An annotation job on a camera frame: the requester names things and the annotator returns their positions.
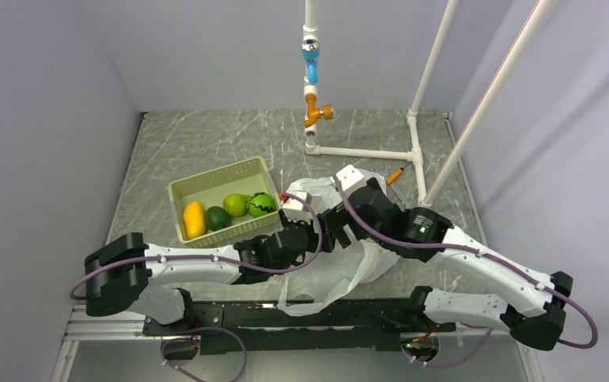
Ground green black striped fake melon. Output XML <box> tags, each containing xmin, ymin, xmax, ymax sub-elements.
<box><xmin>247</xmin><ymin>193</ymin><xmax>278</xmax><ymax>218</ymax></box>

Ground white plastic bag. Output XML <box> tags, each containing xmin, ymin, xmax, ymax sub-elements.
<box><xmin>276</xmin><ymin>177</ymin><xmax>400</xmax><ymax>318</ymax></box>

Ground light green fake fruit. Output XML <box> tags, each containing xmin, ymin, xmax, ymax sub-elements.
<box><xmin>223</xmin><ymin>193</ymin><xmax>252</xmax><ymax>217</ymax></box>

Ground yellow fake fruit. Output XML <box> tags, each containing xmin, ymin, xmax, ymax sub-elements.
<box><xmin>182</xmin><ymin>201</ymin><xmax>207</xmax><ymax>240</ymax></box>

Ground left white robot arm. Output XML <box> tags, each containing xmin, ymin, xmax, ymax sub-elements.
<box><xmin>81</xmin><ymin>219</ymin><xmax>335</xmax><ymax>334</ymax></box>

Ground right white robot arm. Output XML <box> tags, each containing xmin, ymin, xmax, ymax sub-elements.
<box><xmin>323</xmin><ymin>173</ymin><xmax>573</xmax><ymax>351</ymax></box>

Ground silver orange wrench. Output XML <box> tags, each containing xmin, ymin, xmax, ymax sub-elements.
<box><xmin>385</xmin><ymin>167</ymin><xmax>407</xmax><ymax>205</ymax></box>

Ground pale green plastic basket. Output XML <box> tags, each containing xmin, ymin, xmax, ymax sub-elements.
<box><xmin>167</xmin><ymin>157</ymin><xmax>280</xmax><ymax>248</ymax></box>

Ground orange pipe valve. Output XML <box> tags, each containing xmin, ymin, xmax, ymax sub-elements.
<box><xmin>304</xmin><ymin>93</ymin><xmax>335</xmax><ymax>128</ymax></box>

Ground blue pipe valve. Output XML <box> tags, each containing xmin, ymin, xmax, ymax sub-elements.
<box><xmin>301</xmin><ymin>35</ymin><xmax>320</xmax><ymax>85</ymax></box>

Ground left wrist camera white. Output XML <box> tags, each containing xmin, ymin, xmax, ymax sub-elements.
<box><xmin>281</xmin><ymin>191</ymin><xmax>312</xmax><ymax>222</ymax></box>

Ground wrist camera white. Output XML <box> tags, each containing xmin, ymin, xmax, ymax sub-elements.
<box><xmin>281</xmin><ymin>191</ymin><xmax>312</xmax><ymax>222</ymax></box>
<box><xmin>331</xmin><ymin>165</ymin><xmax>366</xmax><ymax>197</ymax></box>

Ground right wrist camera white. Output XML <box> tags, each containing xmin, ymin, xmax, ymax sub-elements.
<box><xmin>331</xmin><ymin>165</ymin><xmax>366</xmax><ymax>197</ymax></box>

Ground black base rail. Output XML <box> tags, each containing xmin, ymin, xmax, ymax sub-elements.
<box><xmin>142</xmin><ymin>298</ymin><xmax>455</xmax><ymax>355</ymax></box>

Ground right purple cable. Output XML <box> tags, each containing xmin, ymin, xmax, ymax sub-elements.
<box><xmin>332</xmin><ymin>176</ymin><xmax>599</xmax><ymax>350</ymax></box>

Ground purple cable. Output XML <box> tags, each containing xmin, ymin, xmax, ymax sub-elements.
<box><xmin>332</xmin><ymin>176</ymin><xmax>599</xmax><ymax>350</ymax></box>
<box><xmin>68</xmin><ymin>192</ymin><xmax>325</xmax><ymax>302</ymax></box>

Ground aluminium frame rail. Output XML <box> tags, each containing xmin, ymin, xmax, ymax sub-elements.
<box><xmin>64</xmin><ymin>306</ymin><xmax>152</xmax><ymax>341</ymax></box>

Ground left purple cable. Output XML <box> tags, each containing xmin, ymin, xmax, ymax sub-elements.
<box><xmin>68</xmin><ymin>192</ymin><xmax>325</xmax><ymax>302</ymax></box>

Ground white pvc pipe frame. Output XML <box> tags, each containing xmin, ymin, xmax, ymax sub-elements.
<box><xmin>302</xmin><ymin>0</ymin><xmax>557</xmax><ymax>207</ymax></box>

